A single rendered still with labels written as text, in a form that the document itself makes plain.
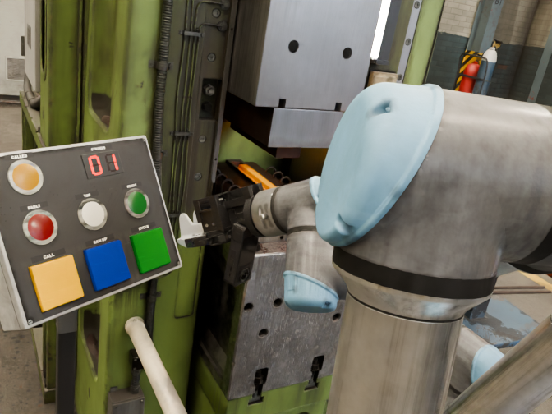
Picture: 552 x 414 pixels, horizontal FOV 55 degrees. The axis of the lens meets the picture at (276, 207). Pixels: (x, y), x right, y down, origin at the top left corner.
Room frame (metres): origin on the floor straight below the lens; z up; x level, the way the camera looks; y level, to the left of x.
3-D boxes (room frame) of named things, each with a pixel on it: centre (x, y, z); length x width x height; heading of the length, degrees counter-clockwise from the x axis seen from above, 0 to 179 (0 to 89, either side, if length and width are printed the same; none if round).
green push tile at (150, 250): (0.92, 0.23, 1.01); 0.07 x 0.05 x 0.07; 147
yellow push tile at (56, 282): (0.75, 0.34, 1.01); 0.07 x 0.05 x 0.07; 147
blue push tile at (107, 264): (0.83, 0.28, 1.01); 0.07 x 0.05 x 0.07; 147
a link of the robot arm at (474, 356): (0.77, -0.38, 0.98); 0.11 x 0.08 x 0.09; 32
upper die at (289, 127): (1.45, 0.07, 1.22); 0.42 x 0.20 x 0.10; 32
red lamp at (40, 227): (0.77, 0.38, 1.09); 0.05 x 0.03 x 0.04; 122
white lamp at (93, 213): (0.86, 0.32, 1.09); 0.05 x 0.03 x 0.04; 122
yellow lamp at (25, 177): (0.80, 0.41, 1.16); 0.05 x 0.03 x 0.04; 122
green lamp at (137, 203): (0.94, 0.27, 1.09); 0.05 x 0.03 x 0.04; 122
